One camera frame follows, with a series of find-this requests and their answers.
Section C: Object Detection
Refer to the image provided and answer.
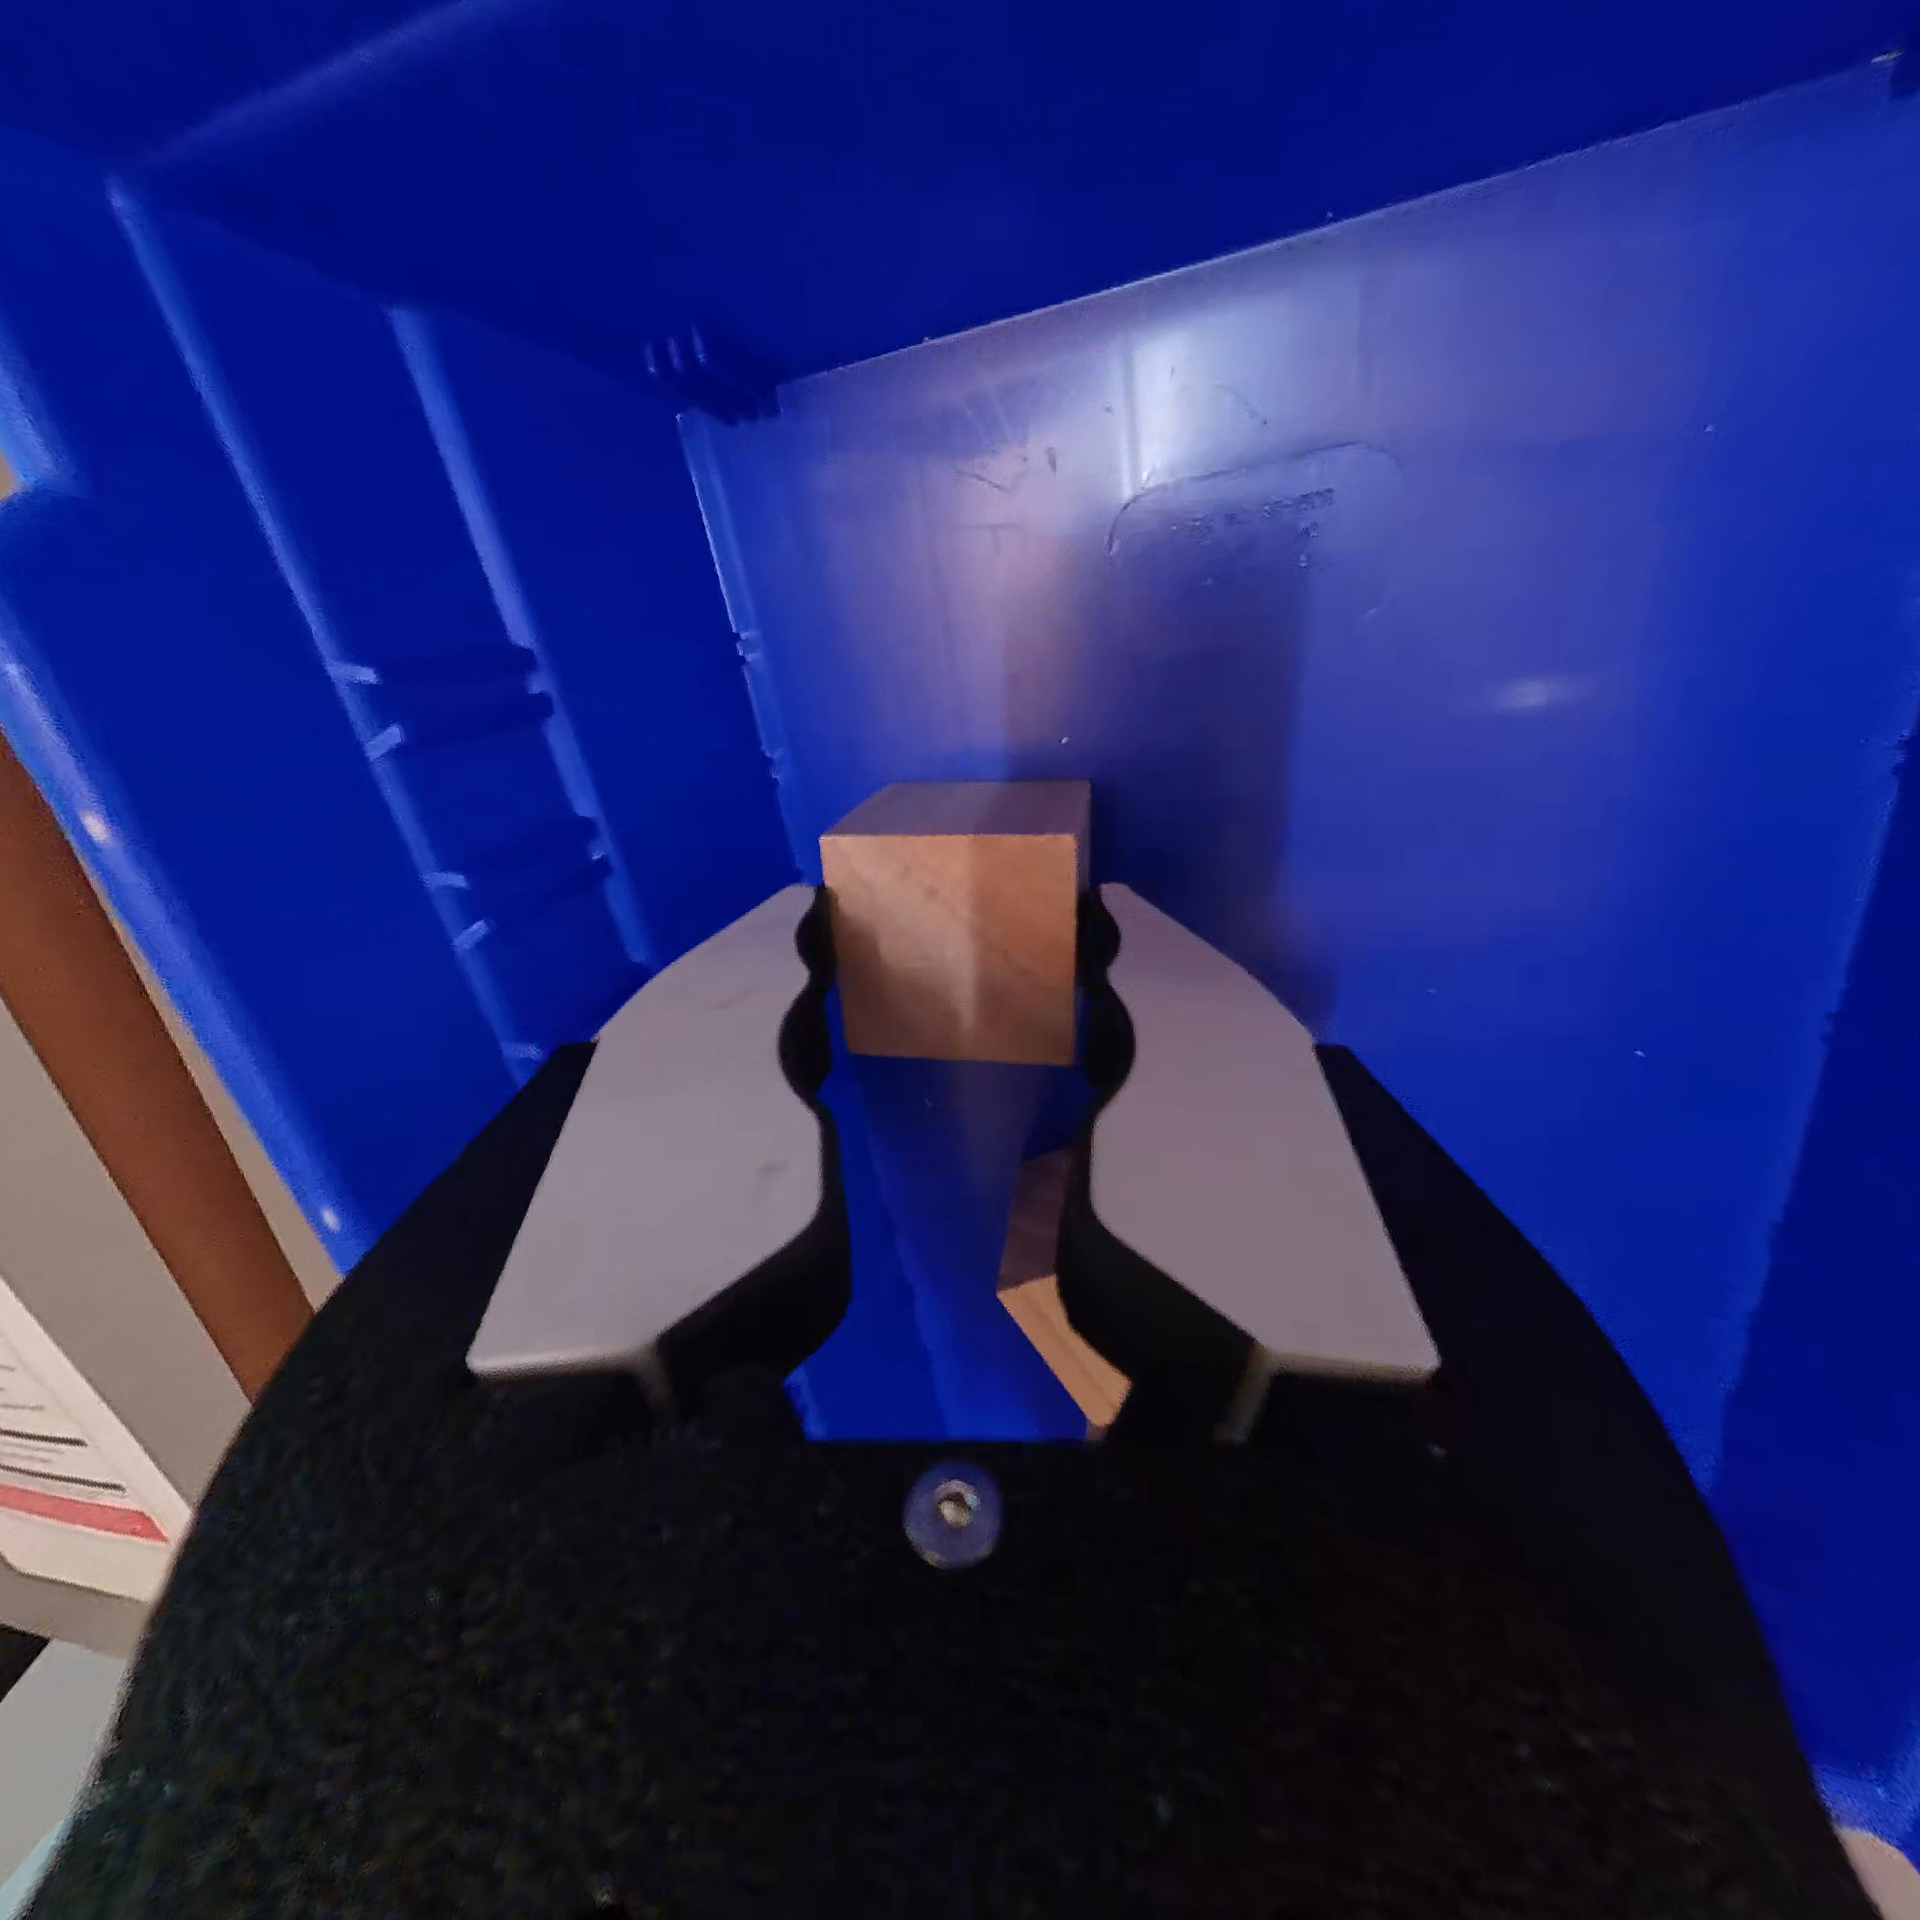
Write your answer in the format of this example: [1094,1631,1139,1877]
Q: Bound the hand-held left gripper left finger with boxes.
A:
[466,885,857,1421]

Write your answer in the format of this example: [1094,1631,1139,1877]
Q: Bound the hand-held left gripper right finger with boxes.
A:
[1056,885,1442,1441]

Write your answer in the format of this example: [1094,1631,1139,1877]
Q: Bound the blue-striped wooden cube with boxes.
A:
[998,1147,1135,1432]
[818,779,1094,1066]

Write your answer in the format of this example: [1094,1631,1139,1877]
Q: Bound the blue plastic bin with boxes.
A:
[0,0,1920,1832]

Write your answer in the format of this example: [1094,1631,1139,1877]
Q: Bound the laminated paper sheet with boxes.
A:
[0,1273,189,1610]

